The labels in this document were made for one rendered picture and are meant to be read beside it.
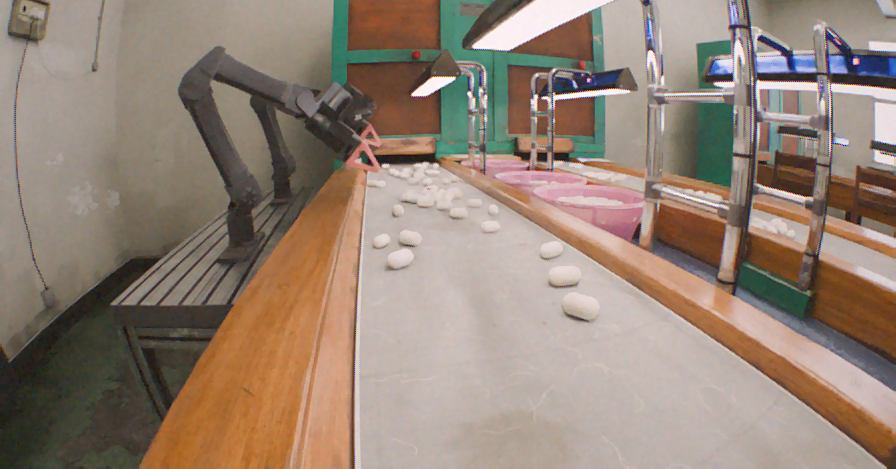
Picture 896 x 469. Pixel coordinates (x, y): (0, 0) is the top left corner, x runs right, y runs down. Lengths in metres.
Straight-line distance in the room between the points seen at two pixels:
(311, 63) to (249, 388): 2.53
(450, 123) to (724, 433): 1.69
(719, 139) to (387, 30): 2.78
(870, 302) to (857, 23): 5.15
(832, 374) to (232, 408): 0.40
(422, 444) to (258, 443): 0.09
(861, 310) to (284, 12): 2.95
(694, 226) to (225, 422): 0.80
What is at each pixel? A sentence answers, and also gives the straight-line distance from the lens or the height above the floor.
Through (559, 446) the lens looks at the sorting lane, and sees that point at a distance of 0.24.
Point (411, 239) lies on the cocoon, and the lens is 0.56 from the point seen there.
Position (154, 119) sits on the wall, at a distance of 3.03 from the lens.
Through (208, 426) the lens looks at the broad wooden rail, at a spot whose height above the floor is 0.76.
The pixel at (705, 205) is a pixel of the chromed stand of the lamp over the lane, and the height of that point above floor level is 0.84.
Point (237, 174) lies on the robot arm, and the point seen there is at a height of 0.84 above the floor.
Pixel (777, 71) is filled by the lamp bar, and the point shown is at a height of 1.06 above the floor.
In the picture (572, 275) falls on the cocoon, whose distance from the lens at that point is 0.44.
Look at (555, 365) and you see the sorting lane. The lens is 0.31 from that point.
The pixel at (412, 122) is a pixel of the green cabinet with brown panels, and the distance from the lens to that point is 1.79.
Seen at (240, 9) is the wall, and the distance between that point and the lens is 2.90.
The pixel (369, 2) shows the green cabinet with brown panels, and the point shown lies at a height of 1.51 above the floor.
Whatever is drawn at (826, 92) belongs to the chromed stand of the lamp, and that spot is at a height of 1.00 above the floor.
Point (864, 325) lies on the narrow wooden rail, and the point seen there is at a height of 0.70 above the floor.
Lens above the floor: 0.91
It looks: 13 degrees down
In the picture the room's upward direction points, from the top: straight up
